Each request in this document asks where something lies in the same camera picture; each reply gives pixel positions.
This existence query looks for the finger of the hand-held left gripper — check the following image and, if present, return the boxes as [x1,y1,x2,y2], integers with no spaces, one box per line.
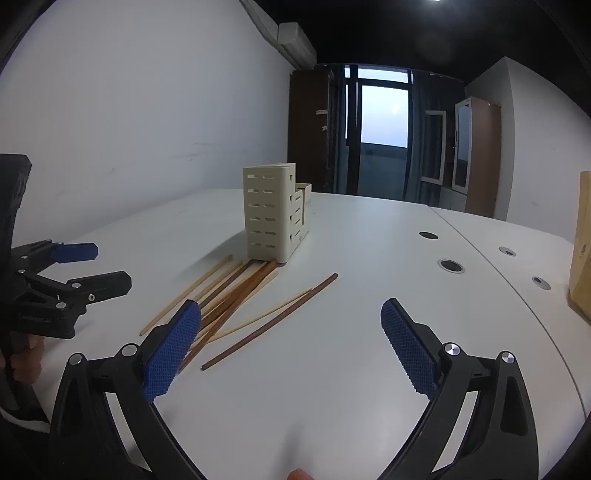
[11,240,99,273]
[28,271,132,308]

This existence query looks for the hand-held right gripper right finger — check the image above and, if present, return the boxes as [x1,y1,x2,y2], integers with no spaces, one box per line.
[379,298,540,480]

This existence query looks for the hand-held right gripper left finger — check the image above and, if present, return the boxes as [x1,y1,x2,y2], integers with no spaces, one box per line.
[47,299,204,480]

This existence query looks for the bunch of wooden chopsticks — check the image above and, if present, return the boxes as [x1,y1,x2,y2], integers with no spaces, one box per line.
[139,254,340,372]

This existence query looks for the cream plastic utensil holder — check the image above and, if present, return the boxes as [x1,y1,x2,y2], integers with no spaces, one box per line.
[242,162,312,265]

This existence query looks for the person's left hand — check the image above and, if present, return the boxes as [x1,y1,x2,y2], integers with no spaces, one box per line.
[7,335,45,385]

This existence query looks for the brown paper bag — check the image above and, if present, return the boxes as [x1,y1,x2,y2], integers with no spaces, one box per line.
[569,171,591,322]

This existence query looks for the white framed open window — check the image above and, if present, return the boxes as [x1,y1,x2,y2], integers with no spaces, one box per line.
[421,110,447,186]

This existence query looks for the brown glass door cabinet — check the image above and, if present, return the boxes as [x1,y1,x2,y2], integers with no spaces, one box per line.
[450,96,502,219]

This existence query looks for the glass balcony door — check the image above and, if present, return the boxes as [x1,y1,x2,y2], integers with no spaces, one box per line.
[346,65,411,200]

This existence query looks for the blue-grey curtain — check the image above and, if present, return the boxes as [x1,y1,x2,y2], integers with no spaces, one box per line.
[325,65,351,193]
[406,69,465,207]

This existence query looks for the dark brown wooden wardrobe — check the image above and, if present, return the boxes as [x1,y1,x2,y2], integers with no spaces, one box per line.
[289,69,340,192]

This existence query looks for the white wall pipe duct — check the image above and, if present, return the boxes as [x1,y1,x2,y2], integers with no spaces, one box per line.
[241,0,279,43]

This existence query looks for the white wall air conditioner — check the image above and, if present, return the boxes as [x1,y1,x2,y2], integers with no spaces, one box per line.
[277,22,317,66]

